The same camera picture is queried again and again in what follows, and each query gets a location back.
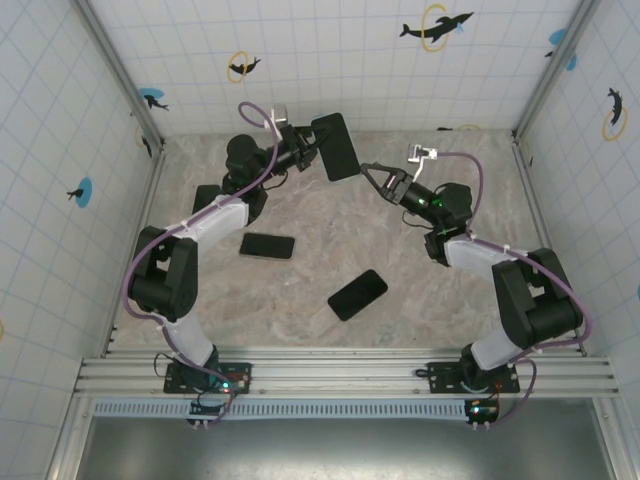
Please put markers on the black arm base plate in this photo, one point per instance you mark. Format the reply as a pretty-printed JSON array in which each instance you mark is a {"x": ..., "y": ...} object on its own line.
[
  {"x": 440, "y": 375},
  {"x": 172, "y": 385}
]

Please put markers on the grey metal sheet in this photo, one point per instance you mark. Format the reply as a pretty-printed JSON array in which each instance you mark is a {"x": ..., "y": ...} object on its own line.
[{"x": 350, "y": 450}]

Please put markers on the dark phone case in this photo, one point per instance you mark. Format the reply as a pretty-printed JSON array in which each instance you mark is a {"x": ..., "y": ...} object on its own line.
[{"x": 332, "y": 301}]

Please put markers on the aluminium side rail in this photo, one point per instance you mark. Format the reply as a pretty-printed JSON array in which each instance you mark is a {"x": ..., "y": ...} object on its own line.
[
  {"x": 537, "y": 210},
  {"x": 144, "y": 215}
]

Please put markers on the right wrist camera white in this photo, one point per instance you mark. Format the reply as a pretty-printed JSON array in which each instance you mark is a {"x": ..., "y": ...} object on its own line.
[{"x": 417, "y": 152}]

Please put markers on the black smartphone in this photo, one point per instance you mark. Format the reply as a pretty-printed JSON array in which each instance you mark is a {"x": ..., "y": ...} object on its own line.
[
  {"x": 337, "y": 147},
  {"x": 205, "y": 197},
  {"x": 266, "y": 245},
  {"x": 357, "y": 295}
]

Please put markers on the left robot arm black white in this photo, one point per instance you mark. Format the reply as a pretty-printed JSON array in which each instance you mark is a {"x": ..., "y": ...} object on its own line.
[{"x": 170, "y": 280}]

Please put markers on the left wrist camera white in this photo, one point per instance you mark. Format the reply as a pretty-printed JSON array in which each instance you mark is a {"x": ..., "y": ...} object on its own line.
[{"x": 281, "y": 114}]

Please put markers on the small black connector box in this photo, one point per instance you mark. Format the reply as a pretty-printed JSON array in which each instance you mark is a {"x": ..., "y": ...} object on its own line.
[
  {"x": 482, "y": 411},
  {"x": 202, "y": 410}
]

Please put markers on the aluminium corner post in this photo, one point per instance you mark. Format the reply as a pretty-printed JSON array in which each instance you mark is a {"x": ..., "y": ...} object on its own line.
[
  {"x": 120, "y": 70},
  {"x": 555, "y": 70}
]

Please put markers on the blue patches wall sticker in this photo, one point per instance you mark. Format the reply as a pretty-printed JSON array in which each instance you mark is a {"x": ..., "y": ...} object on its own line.
[{"x": 557, "y": 36}]

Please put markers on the aluminium frame leg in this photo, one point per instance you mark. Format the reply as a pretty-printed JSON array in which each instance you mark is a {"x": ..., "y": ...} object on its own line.
[
  {"x": 612, "y": 440},
  {"x": 67, "y": 440}
]

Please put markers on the aluminium mounting rail beam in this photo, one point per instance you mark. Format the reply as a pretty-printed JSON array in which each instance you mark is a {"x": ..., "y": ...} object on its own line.
[{"x": 340, "y": 372}]

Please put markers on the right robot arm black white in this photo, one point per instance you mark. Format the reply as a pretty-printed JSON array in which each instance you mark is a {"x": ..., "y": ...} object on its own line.
[{"x": 525, "y": 305}]

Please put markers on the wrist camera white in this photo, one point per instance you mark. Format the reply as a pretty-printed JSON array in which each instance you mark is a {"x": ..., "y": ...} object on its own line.
[
  {"x": 281, "y": 114},
  {"x": 417, "y": 152}
]

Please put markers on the black animal blue circle sticker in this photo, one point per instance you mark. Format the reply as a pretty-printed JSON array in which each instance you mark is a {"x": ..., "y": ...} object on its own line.
[{"x": 86, "y": 192}]

